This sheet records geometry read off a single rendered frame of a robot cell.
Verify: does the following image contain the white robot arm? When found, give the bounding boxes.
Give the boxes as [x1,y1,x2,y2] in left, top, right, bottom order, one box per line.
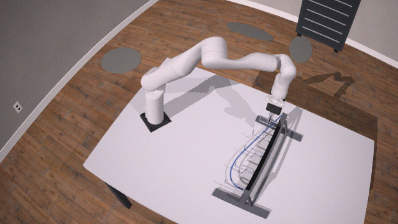
[141,36,297,124]

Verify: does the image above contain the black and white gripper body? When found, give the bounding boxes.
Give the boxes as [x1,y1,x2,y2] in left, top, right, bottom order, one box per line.
[265,85,288,115]

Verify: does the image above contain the grey metal rack with black panel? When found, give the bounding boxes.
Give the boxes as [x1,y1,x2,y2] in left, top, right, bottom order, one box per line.
[212,113,302,219]

